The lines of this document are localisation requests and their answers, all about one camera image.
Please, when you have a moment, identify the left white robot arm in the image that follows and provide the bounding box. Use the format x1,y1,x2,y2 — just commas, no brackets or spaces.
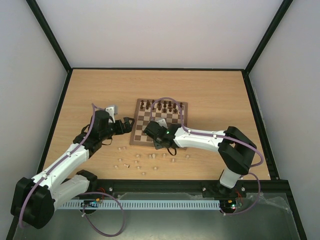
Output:
10,106,135,229

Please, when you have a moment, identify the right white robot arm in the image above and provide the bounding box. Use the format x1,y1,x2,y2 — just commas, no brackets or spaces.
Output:
143,120,257,196

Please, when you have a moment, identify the wooden chess board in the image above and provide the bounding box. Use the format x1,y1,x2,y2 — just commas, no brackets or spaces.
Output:
129,98,188,147

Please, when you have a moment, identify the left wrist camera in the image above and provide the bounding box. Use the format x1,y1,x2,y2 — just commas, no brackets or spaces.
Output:
105,105,118,116

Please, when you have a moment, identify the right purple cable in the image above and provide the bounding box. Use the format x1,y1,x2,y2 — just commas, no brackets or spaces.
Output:
150,96,264,217

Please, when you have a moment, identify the purple cable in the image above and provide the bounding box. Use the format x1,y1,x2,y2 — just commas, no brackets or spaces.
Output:
150,96,264,217
18,102,126,237

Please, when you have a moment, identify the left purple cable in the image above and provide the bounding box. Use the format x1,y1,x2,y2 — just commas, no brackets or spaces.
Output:
18,102,126,237

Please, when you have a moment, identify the white slotted cable duct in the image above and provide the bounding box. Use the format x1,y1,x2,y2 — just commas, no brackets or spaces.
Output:
59,199,221,211

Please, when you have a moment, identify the black enclosure frame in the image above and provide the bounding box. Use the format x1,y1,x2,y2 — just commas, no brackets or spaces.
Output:
4,0,308,240

